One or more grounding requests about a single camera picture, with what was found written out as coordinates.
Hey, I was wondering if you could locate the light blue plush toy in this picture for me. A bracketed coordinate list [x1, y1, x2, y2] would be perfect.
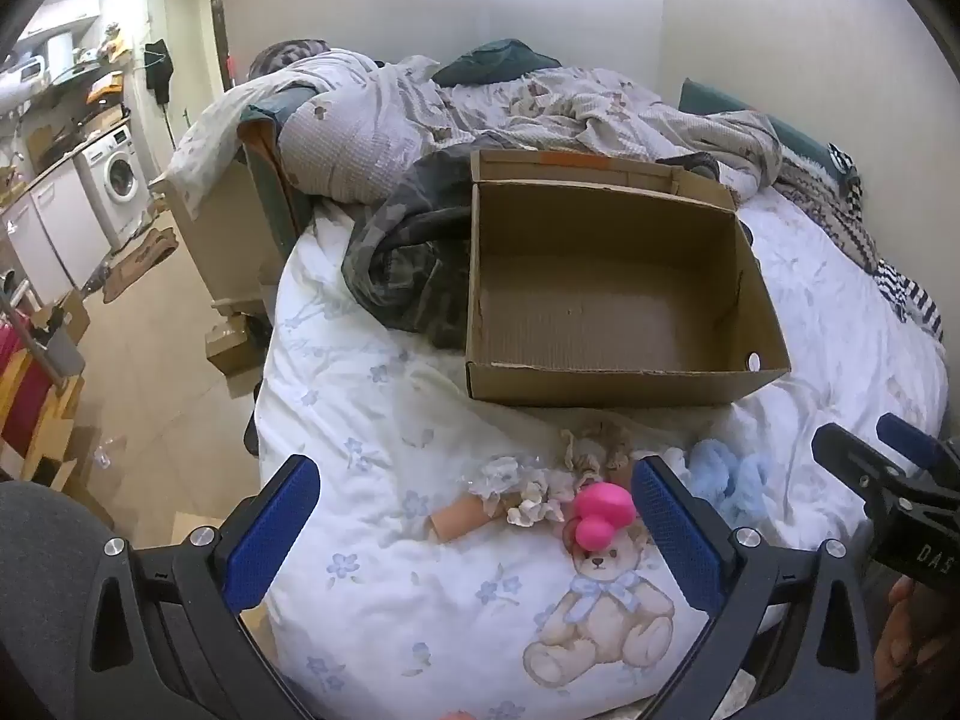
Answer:
[660, 439, 773, 522]

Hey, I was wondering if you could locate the person's right hand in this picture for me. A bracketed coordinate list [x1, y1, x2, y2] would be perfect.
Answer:
[876, 576, 960, 700]

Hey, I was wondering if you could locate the beige bed frame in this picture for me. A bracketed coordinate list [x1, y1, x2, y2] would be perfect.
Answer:
[150, 157, 280, 317]

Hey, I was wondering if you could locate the black white striped cloth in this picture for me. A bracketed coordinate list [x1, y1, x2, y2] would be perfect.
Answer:
[772, 142, 944, 338]

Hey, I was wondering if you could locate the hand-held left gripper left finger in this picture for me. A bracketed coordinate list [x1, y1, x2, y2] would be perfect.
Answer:
[75, 454, 323, 720]

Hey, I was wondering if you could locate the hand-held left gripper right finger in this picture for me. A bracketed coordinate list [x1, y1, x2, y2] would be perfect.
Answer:
[630, 454, 878, 720]

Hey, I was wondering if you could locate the white washing machine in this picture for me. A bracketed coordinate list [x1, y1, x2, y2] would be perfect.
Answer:
[81, 126, 151, 226]

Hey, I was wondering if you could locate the white kitchen cabinet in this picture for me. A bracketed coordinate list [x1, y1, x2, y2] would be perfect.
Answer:
[0, 157, 113, 308]

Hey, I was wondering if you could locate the brown floor mat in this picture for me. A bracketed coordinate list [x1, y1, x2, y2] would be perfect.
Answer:
[101, 227, 181, 303]

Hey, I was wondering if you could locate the black hanging garment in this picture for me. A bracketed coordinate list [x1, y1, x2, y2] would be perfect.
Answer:
[144, 39, 175, 102]

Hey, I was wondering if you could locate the white artificial flower bouquet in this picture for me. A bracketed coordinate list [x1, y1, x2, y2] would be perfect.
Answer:
[427, 454, 578, 545]

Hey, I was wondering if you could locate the dark camouflage blanket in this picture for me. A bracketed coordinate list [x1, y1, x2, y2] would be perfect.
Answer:
[341, 150, 481, 350]

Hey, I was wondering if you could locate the wooden rack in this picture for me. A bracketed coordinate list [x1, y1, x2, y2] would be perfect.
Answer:
[0, 277, 92, 485]

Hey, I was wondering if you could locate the dark green cloth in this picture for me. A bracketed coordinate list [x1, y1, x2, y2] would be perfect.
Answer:
[431, 37, 563, 87]

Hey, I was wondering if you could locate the pink rubber toy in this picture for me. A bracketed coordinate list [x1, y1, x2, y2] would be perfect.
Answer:
[562, 484, 640, 552]

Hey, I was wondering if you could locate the teal pillow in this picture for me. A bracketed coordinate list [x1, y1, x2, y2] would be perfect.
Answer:
[679, 79, 835, 166]

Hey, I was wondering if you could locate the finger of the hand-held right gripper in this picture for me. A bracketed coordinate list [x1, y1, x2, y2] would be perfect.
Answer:
[876, 411, 960, 479]
[812, 422, 914, 520]

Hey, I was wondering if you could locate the red cloth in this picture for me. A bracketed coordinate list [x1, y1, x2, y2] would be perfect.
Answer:
[0, 322, 53, 458]

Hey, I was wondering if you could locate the grey cup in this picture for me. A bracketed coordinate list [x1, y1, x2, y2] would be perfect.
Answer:
[45, 326, 86, 377]

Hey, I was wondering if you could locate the flat cardboard box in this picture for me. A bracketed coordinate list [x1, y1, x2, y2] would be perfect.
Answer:
[204, 315, 265, 377]

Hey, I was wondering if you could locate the cardboard box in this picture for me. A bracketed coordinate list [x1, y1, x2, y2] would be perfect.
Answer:
[463, 148, 792, 407]
[204, 315, 265, 377]

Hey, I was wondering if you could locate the white patterned duvet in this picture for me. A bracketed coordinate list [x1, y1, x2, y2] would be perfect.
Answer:
[150, 49, 785, 203]

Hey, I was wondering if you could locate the grey patterned pillow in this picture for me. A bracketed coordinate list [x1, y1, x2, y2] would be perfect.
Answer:
[247, 39, 332, 77]

